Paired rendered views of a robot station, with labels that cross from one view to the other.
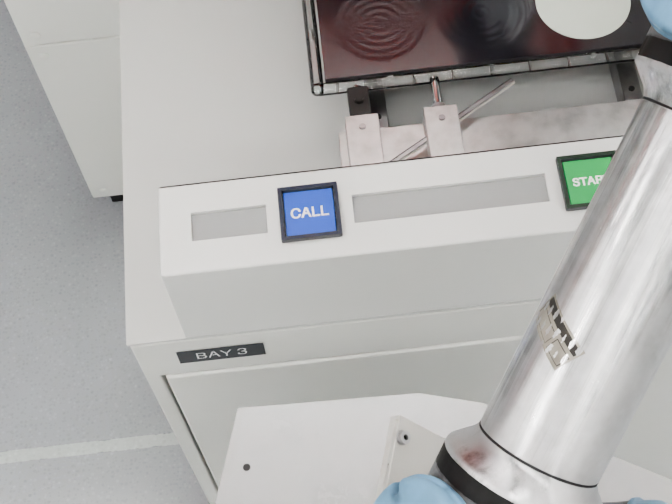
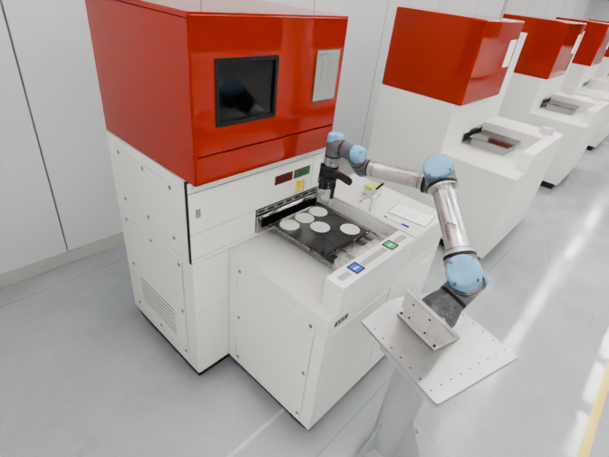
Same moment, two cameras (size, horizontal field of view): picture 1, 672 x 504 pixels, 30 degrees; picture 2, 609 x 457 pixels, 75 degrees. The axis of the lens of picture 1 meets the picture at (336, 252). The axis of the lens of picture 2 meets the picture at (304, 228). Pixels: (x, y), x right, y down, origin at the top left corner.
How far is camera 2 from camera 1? 1.17 m
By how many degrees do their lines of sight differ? 44
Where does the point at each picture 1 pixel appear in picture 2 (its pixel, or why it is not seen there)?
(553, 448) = (465, 241)
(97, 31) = (214, 301)
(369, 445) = (389, 313)
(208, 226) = (341, 278)
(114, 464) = (256, 441)
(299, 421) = (373, 316)
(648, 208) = (451, 201)
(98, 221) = (198, 384)
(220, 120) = (300, 278)
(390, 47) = (328, 247)
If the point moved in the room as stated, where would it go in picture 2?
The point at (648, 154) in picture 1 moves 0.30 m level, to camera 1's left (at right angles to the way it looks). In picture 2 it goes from (446, 195) to (405, 221)
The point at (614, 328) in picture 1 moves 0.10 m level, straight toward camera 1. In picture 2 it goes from (459, 219) to (478, 235)
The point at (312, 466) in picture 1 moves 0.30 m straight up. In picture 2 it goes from (384, 322) to (402, 262)
